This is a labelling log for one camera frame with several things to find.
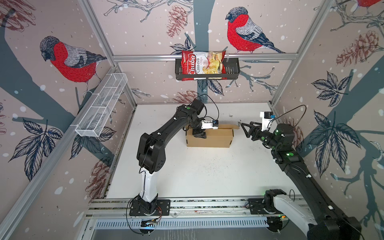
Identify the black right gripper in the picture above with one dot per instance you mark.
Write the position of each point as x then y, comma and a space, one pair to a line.
257, 131

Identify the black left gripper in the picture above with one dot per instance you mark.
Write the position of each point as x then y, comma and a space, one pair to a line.
199, 133

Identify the brown cardboard paper box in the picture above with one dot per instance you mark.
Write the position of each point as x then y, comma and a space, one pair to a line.
220, 138

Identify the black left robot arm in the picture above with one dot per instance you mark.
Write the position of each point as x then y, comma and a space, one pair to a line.
151, 151

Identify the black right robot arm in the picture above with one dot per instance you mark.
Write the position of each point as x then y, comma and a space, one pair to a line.
324, 220

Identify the red cassava chips bag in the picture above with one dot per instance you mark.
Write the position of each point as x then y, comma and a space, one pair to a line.
202, 63

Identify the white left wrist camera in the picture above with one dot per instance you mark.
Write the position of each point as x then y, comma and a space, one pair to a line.
212, 124

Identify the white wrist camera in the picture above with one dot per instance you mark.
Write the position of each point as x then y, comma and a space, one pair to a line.
212, 124
267, 117

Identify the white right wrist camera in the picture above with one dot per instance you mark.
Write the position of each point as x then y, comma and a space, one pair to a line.
267, 117

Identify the black wire wall basket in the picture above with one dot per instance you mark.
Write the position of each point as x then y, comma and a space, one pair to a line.
231, 66

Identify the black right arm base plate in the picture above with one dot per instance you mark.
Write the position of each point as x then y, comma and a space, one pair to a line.
260, 206

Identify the aluminium front rail frame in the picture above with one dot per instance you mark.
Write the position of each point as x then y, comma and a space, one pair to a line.
185, 214

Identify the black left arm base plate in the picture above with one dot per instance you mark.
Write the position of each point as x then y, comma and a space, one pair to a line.
157, 207

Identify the white mesh wall shelf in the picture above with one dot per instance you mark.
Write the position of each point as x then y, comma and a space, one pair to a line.
98, 113

